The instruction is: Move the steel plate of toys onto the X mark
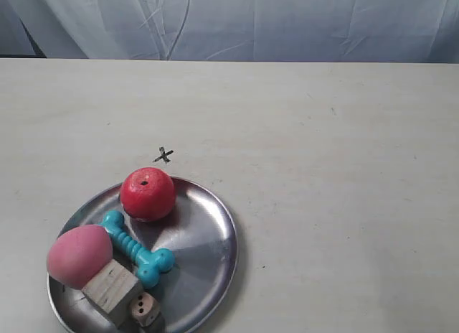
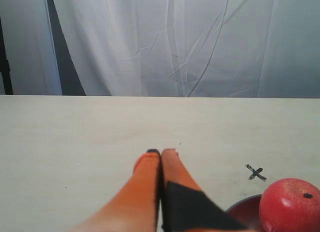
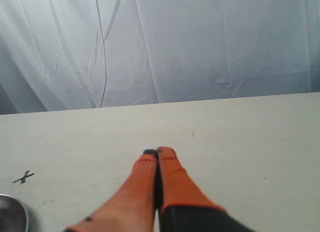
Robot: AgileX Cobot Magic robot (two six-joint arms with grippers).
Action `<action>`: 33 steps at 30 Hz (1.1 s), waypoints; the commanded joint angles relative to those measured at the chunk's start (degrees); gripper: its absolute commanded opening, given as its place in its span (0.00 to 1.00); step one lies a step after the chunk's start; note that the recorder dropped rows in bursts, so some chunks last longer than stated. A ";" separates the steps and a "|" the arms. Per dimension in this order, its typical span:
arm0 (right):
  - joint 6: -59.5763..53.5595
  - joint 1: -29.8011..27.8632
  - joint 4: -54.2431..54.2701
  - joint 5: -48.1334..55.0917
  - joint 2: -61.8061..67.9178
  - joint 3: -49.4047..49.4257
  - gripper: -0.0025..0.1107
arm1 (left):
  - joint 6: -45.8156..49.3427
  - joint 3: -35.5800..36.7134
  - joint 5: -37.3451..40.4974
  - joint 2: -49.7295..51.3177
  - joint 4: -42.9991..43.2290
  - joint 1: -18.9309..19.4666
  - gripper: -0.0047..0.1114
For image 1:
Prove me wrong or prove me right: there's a round metal plate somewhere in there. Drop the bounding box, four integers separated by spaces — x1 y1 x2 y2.
47 177 239 332

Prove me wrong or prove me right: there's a red apple toy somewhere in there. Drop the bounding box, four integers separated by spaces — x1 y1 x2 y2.
120 167 176 222

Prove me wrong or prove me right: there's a teal bone toy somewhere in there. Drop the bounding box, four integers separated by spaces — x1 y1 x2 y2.
100 210 175 290

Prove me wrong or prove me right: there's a small wooden die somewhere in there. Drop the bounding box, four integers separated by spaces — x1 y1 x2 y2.
129 292 160 327

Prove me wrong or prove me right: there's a wooden cube block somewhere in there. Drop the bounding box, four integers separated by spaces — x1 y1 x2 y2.
82 259 143 327

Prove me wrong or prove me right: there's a pink peach toy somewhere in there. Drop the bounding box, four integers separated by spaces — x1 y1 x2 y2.
47 225 113 290

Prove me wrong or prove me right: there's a white backdrop curtain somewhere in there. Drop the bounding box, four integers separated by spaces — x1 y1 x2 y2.
1 0 458 63

